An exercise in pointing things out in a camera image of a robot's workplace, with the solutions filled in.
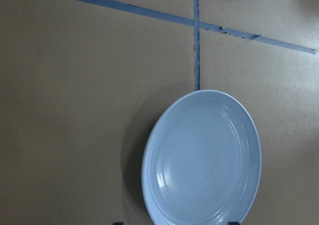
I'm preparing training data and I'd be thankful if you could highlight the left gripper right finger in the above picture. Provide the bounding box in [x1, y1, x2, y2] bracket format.
[228, 221, 240, 225]

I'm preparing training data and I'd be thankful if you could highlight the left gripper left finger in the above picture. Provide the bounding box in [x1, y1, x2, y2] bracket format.
[112, 222, 124, 225]

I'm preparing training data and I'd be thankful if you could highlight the blue plate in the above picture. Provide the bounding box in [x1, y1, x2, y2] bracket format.
[141, 90, 262, 225]

